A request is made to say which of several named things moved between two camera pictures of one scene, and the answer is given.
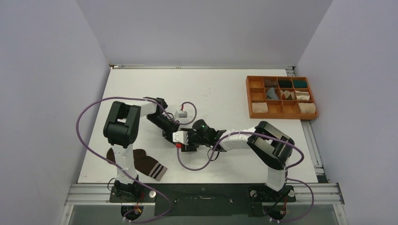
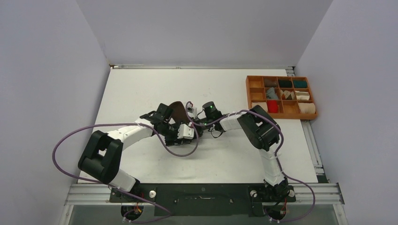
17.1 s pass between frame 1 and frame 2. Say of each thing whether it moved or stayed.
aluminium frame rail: stayed
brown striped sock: moved
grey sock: stayed
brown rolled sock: stayed
